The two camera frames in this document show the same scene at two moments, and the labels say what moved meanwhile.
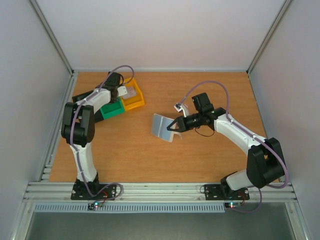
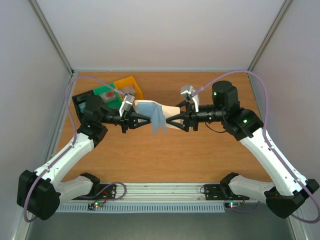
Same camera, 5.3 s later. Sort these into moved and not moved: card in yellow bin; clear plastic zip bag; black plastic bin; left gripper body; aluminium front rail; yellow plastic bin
Moved: clear plastic zip bag; left gripper body
Not moved: card in yellow bin; aluminium front rail; yellow plastic bin; black plastic bin
